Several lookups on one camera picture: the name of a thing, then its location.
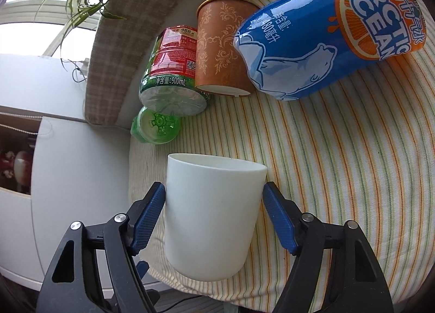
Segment white cabinet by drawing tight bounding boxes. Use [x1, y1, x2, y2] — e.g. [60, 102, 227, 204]
[0, 53, 150, 291]

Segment green plastic bottle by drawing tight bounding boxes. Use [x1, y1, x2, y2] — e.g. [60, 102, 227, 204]
[131, 107, 182, 146]

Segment red label plastic bottle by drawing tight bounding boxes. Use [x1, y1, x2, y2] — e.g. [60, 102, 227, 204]
[138, 25, 211, 118]

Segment striped cloth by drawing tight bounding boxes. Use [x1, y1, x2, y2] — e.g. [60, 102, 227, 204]
[128, 0, 435, 313]

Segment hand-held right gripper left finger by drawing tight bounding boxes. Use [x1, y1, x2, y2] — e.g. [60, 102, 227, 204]
[35, 181, 167, 313]

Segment white cup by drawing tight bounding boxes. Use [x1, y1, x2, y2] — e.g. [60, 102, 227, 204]
[163, 153, 267, 282]

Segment blue and orange can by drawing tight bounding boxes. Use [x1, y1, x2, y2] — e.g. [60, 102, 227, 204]
[233, 0, 427, 101]

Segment orange patterned paper cup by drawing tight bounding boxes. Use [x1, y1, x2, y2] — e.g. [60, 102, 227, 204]
[195, 0, 260, 97]

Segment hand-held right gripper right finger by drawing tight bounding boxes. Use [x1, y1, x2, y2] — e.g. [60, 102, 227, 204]
[262, 181, 395, 313]

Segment black cable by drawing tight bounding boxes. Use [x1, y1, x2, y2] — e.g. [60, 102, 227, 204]
[160, 296, 208, 313]

